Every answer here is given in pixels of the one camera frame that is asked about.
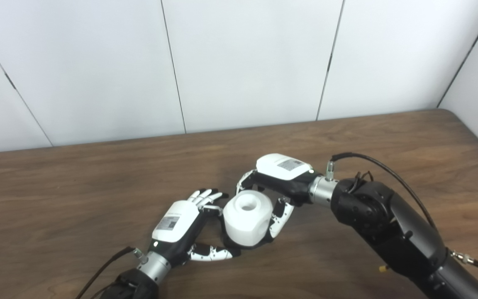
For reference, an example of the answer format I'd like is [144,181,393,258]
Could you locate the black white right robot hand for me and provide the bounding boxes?
[235,153,320,243]

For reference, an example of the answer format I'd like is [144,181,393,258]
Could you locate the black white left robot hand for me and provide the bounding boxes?
[148,189,241,268]

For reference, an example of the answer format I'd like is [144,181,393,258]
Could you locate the round white plastic piece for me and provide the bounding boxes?
[222,190,273,246]

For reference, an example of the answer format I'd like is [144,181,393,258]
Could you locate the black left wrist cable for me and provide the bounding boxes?
[75,246,144,299]

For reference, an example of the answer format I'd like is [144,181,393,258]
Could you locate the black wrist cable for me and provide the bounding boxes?
[75,246,144,299]
[326,152,478,268]

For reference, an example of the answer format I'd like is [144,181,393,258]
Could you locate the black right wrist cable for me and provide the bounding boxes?
[326,152,478,268]

